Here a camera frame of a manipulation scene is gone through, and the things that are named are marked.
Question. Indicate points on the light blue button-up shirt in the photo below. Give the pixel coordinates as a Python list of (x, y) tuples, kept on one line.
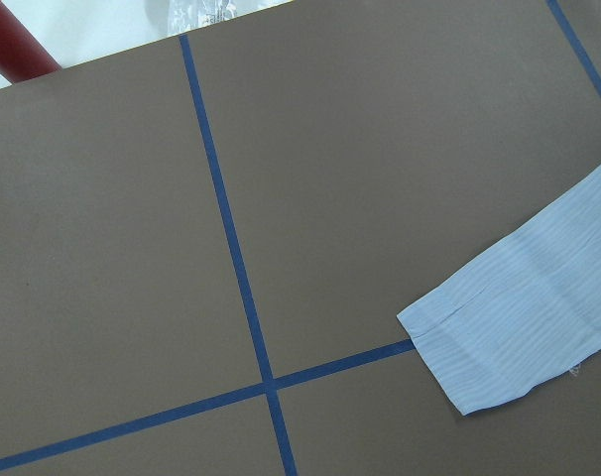
[(526, 310)]

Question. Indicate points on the clear plastic bag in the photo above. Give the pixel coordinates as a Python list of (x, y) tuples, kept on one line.
[(173, 17)]

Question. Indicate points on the dark red cylinder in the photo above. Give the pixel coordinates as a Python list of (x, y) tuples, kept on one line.
[(22, 57)]

